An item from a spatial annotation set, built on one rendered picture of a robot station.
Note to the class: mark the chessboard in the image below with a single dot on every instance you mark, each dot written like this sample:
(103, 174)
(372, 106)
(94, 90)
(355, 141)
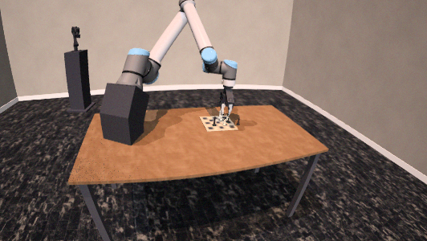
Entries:
(209, 120)

